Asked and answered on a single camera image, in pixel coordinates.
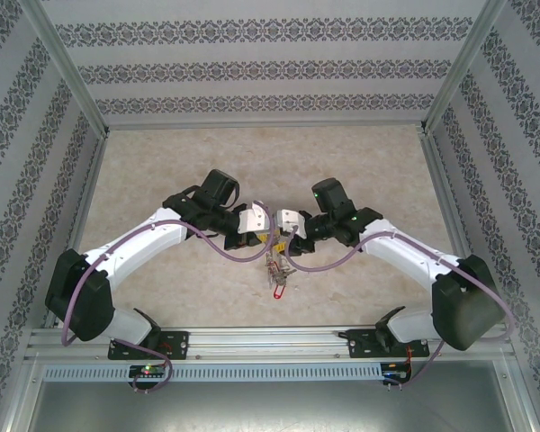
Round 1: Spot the grey metal keyring disc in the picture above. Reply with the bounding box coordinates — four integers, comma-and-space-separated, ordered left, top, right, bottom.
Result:
260, 233, 297, 289

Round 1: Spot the grey metal panel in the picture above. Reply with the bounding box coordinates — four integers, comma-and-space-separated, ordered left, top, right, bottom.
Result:
8, 359, 535, 432

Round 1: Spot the left controller board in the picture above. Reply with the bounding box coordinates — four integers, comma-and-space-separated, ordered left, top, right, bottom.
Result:
129, 364, 167, 380

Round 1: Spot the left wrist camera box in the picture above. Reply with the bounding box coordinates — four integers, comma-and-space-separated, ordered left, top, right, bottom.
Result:
237, 200, 272, 235

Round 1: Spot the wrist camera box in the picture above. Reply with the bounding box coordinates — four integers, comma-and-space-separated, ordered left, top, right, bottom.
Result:
274, 207, 308, 239
237, 200, 272, 235

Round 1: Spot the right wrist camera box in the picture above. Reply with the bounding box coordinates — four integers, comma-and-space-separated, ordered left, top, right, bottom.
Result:
274, 207, 308, 239

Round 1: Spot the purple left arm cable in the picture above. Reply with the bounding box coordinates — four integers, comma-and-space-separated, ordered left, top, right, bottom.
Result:
60, 200, 272, 396

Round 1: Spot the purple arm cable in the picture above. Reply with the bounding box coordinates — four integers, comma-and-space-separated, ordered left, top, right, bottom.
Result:
60, 200, 272, 396
285, 224, 517, 391

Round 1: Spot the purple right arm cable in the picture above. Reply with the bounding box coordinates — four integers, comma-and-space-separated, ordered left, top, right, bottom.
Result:
285, 224, 517, 391

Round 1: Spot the aluminium back floor rail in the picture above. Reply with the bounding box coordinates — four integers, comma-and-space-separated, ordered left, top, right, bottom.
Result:
105, 120, 427, 131

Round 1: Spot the aluminium mounting rail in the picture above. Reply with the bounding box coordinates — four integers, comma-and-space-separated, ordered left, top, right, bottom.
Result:
24, 327, 517, 361

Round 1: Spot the aluminium side floor rail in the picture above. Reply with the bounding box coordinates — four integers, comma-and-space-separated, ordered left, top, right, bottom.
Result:
42, 132, 112, 329
418, 130, 496, 325

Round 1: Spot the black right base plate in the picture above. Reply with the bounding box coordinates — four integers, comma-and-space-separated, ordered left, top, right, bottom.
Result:
346, 328, 431, 360

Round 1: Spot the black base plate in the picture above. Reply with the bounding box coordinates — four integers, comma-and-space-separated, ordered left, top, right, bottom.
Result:
346, 328, 431, 360
107, 330, 190, 361

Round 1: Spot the slotted grey cable duct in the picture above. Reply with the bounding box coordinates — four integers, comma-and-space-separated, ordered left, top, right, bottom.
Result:
42, 363, 383, 383

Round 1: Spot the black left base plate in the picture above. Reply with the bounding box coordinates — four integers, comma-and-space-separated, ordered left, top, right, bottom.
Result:
107, 330, 190, 361

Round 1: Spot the aluminium corner post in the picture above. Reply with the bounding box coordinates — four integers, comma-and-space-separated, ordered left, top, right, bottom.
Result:
16, 0, 112, 136
418, 0, 510, 134

